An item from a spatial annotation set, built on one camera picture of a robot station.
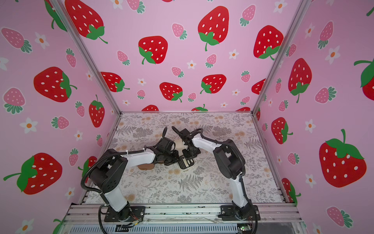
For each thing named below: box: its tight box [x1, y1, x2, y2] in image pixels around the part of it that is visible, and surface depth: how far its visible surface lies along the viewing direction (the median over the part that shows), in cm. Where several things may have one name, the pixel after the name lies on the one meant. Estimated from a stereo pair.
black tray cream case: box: [177, 155, 195, 170], surface depth 93 cm
